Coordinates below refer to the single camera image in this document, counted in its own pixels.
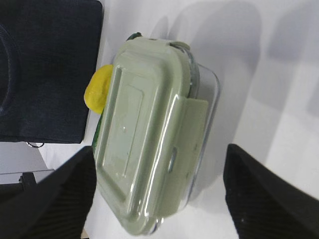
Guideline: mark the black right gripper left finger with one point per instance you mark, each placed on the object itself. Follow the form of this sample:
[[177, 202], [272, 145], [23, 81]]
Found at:
[[56, 207]]

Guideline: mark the glass container with green lid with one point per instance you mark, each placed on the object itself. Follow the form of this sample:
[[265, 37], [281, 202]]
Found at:
[[154, 131]]

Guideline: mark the dark blue insulated lunch bag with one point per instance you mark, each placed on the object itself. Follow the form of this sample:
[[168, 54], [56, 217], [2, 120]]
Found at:
[[48, 54]]

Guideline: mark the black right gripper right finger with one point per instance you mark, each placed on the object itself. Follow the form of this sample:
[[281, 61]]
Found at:
[[264, 206]]

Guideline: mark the yellow lemon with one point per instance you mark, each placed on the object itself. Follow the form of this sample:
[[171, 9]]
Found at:
[[95, 95]]

